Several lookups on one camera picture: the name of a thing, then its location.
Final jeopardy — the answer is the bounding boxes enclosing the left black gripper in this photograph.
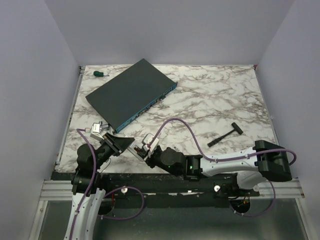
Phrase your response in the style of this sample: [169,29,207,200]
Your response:
[93,132,135,170]

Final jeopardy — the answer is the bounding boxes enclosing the white remote control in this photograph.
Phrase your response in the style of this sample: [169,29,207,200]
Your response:
[127,141,148,162]

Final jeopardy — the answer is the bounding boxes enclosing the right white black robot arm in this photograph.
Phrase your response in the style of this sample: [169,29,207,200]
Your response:
[143,140,293,196]

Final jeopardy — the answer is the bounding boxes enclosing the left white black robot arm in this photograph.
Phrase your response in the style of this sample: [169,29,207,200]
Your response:
[64,129,135,240]

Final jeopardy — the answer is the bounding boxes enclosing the silver metal bracket clamp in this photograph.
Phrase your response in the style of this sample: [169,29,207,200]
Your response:
[98,121,110,132]

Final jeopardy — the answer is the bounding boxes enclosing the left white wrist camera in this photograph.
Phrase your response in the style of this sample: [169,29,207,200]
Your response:
[84,122,104,142]

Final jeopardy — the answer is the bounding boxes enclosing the dark grey network switch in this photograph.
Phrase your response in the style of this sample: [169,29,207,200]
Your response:
[85,58,178,134]

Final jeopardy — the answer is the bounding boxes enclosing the green handled screwdriver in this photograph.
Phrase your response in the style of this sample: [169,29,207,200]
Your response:
[93,71,109,78]

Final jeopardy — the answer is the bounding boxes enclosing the black T-handle tool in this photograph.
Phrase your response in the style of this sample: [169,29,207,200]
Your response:
[207,122,243,148]

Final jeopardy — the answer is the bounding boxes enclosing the aluminium frame rail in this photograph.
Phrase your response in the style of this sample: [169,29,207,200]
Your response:
[257,178,305,199]

